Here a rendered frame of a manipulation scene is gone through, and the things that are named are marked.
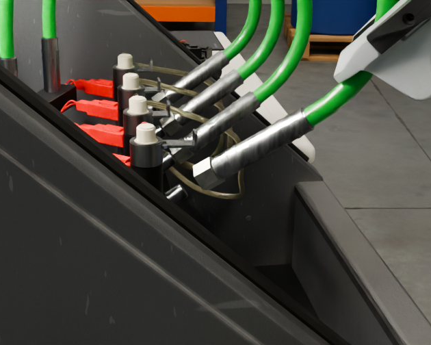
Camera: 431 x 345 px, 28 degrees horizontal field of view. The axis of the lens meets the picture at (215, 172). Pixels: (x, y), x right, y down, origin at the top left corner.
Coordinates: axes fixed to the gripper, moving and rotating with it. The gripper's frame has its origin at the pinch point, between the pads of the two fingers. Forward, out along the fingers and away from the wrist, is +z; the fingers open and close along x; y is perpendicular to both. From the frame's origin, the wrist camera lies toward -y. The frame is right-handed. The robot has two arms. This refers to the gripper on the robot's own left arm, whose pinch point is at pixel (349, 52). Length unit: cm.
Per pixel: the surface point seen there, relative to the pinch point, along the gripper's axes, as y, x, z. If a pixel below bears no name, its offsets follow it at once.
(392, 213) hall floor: 84, 212, 162
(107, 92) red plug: -12.0, 18.1, 36.4
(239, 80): -2.9, 18.9, 22.7
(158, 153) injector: -3.9, 0.0, 19.8
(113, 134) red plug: -7.9, 5.6, 27.7
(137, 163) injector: -4.6, -1.2, 21.1
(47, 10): -22.1, 15.9, 31.9
